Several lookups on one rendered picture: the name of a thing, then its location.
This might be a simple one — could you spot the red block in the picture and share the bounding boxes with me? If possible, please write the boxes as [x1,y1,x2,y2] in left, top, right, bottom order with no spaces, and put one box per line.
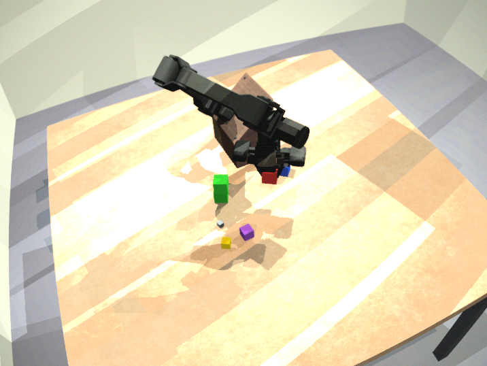
[261,169,278,184]

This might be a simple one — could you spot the blue block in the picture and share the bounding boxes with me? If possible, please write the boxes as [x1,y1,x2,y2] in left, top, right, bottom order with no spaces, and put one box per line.
[280,165,291,177]

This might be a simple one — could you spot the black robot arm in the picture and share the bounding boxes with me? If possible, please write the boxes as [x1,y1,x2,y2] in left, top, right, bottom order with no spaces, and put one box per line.
[152,54,309,173]

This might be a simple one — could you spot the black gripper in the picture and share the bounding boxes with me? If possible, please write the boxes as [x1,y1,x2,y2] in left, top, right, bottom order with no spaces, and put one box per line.
[232,134,307,178]

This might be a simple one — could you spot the yellow block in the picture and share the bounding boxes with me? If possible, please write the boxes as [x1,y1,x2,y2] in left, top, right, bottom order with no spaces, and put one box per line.
[220,237,231,249]

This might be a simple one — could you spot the purple cube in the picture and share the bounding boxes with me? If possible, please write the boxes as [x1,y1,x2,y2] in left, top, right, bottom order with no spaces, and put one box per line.
[239,224,254,241]

